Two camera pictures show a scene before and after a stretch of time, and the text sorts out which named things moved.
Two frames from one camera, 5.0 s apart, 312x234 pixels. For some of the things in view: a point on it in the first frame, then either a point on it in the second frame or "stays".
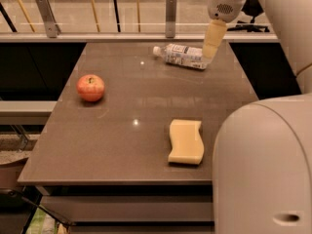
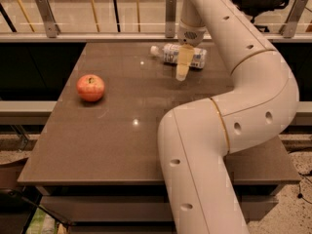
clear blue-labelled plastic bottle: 182,56 stays
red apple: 91,88 stays
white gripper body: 223,8 -> 191,36
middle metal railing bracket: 171,16 stays
